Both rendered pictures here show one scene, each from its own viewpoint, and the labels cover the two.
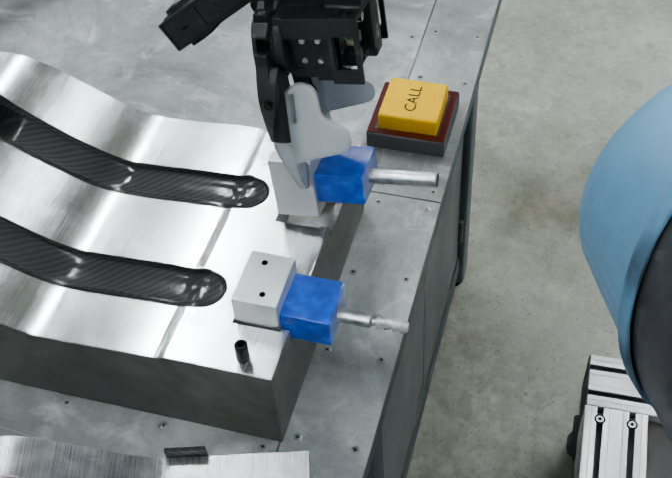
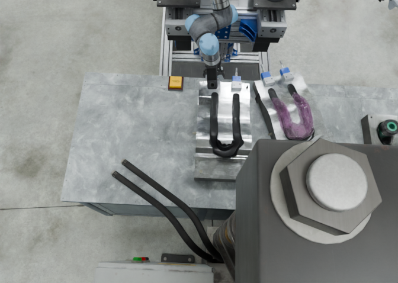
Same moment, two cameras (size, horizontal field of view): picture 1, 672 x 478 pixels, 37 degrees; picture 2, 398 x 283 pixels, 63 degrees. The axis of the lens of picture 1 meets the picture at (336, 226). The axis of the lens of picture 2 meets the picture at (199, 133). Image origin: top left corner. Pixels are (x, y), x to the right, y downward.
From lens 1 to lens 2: 148 cm
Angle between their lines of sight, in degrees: 52
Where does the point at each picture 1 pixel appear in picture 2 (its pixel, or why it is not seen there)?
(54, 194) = (223, 124)
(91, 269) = (234, 115)
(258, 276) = (236, 85)
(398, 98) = (176, 83)
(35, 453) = (269, 109)
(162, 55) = (160, 136)
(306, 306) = (238, 79)
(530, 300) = not seen: hidden behind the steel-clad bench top
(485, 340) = not seen: hidden behind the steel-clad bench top
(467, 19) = (141, 79)
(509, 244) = not seen: hidden behind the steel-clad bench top
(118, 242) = (228, 112)
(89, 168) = (214, 122)
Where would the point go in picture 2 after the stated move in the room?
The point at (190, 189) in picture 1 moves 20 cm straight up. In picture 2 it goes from (214, 105) to (217, 86)
